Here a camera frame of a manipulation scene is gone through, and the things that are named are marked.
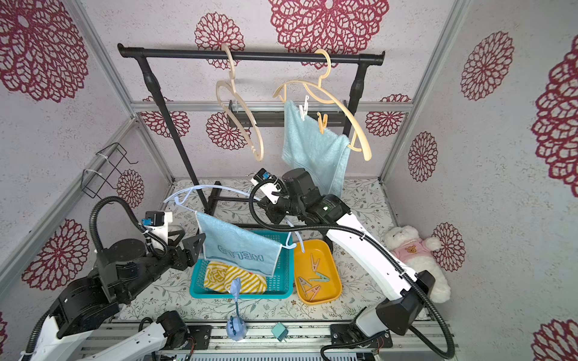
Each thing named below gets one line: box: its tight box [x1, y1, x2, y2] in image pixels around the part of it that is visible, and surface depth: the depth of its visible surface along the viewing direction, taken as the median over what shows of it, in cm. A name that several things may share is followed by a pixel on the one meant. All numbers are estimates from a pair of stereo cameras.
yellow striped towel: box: [203, 260, 267, 295], surface depth 83 cm
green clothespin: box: [309, 272, 331, 283], surface depth 87 cm
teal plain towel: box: [281, 100, 352, 197], surface depth 73 cm
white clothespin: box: [299, 95, 310, 122], surface depth 70 cm
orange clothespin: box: [316, 111, 329, 135], surface depth 65 cm
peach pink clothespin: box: [310, 252, 320, 273], surface depth 91 cm
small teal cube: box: [270, 321, 289, 343], surface depth 76 cm
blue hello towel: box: [195, 211, 283, 277], surface depth 66 cm
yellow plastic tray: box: [293, 239, 343, 306], surface depth 87 cm
